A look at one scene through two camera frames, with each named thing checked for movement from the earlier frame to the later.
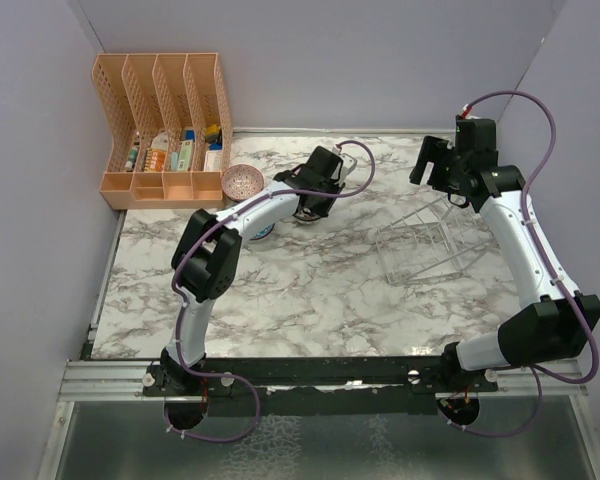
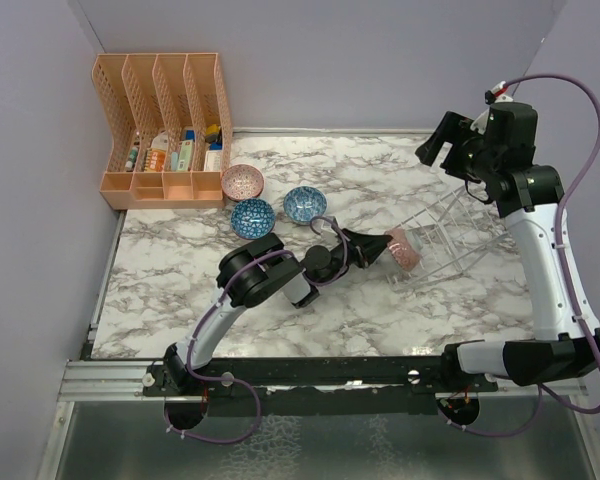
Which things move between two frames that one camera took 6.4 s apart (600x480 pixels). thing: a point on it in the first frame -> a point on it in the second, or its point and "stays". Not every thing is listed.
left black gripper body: x=321 y=205 -> x=353 y=249
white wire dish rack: x=435 y=241 stays
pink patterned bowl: x=241 y=181 stays
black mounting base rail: x=316 y=385 stays
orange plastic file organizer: x=169 y=130 stays
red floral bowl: x=305 y=216 -> x=403 y=249
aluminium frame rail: x=110 y=381 stays
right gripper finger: x=417 y=172 -> x=429 y=151
